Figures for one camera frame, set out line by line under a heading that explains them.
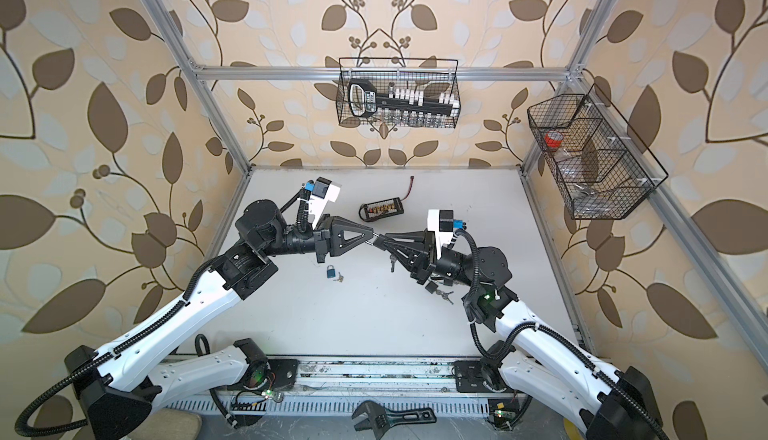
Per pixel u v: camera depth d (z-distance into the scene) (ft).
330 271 3.06
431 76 2.99
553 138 2.84
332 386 2.42
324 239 1.67
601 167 2.40
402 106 2.73
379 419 2.23
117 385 1.26
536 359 1.60
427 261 1.77
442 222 1.65
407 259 1.86
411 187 3.77
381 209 3.51
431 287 2.92
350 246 1.82
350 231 1.81
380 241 1.85
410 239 1.86
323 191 1.72
